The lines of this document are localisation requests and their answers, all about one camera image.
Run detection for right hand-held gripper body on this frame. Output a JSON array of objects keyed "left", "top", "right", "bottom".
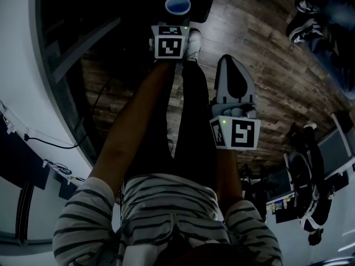
[{"left": 209, "top": 102, "right": 262, "bottom": 150}]

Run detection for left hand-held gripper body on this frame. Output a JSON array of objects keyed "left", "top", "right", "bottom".
[{"left": 149, "top": 25, "right": 191, "bottom": 59}]

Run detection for white paper cup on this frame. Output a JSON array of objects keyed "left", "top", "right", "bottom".
[{"left": 164, "top": 0, "right": 192, "bottom": 17}]

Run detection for black bag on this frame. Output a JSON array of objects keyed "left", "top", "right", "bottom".
[{"left": 177, "top": 0, "right": 215, "bottom": 24}]

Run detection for person's right forearm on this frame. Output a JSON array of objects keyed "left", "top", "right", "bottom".
[{"left": 216, "top": 147, "right": 244, "bottom": 216}]

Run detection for person's left forearm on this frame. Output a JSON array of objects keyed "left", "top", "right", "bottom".
[{"left": 88, "top": 59, "right": 174, "bottom": 204}]

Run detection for person's right white shoe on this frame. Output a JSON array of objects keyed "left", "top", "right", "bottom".
[{"left": 185, "top": 28, "right": 202, "bottom": 63}]

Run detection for person's black trousers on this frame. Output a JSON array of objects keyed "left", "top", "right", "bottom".
[{"left": 121, "top": 59, "right": 220, "bottom": 184}]

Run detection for grey desk crossbeam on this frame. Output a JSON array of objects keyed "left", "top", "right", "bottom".
[{"left": 41, "top": 17, "right": 121, "bottom": 84}]

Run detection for white workstation with grey panel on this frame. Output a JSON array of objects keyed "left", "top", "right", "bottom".
[{"left": 265, "top": 111, "right": 355, "bottom": 204}]

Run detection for white power strip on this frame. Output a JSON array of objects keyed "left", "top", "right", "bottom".
[{"left": 0, "top": 101, "right": 17, "bottom": 135}]

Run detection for dark grey desk partition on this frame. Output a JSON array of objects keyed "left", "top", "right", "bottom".
[{"left": 0, "top": 117, "right": 51, "bottom": 191}]

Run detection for black wired mouse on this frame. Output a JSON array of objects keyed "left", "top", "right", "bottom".
[{"left": 41, "top": 159, "right": 73, "bottom": 176}]

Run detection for black power cable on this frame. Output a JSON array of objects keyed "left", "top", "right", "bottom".
[{"left": 23, "top": 133, "right": 78, "bottom": 150}]

